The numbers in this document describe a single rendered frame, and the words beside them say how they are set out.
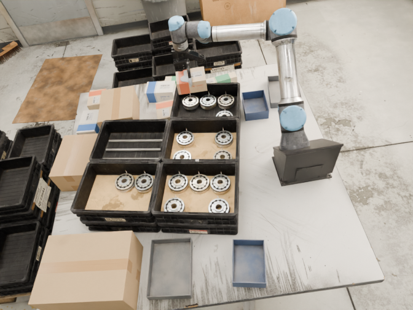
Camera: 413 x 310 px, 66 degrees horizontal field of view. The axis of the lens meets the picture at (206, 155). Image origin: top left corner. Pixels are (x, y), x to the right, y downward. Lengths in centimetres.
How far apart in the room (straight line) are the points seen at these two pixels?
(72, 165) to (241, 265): 107
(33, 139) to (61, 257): 155
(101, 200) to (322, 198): 115
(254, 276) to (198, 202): 44
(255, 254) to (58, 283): 89
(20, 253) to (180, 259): 127
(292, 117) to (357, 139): 160
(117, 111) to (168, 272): 105
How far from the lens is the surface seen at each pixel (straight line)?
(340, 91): 345
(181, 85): 177
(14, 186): 259
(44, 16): 475
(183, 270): 163
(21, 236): 263
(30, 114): 391
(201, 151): 180
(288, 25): 152
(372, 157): 296
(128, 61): 334
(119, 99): 219
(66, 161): 198
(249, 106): 219
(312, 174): 179
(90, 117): 227
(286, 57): 153
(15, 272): 253
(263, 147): 196
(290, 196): 178
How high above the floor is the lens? 223
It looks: 52 degrees down
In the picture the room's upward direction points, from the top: 10 degrees counter-clockwise
